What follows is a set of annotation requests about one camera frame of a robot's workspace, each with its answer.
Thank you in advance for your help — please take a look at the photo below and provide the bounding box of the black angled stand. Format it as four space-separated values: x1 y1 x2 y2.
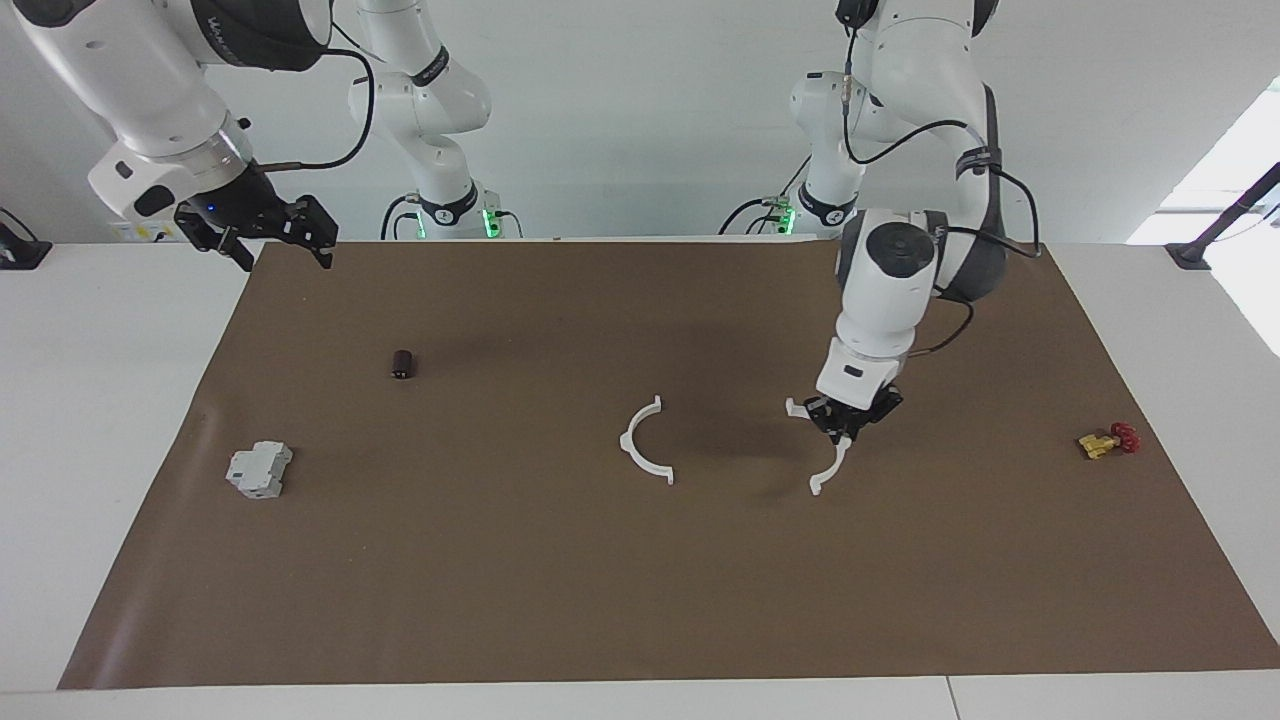
1164 160 1280 270

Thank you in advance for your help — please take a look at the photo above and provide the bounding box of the white half-ring pipe clamp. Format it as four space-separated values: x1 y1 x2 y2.
618 395 676 488
784 396 854 498

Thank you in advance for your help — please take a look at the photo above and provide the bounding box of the grey circuit breaker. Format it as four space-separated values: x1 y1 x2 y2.
225 441 294 500

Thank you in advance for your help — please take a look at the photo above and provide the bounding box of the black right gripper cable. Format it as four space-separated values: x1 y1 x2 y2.
255 45 377 173

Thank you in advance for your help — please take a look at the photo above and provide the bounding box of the brown paper table mat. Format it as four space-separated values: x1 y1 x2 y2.
57 238 1280 691

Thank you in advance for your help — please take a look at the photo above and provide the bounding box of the brass valve red handle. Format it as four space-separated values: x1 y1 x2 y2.
1077 421 1142 461

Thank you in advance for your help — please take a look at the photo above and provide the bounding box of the black left arm base cable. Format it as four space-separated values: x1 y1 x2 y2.
718 150 813 239

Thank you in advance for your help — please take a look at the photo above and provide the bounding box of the black stand foot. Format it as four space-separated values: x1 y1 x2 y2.
0 207 52 271

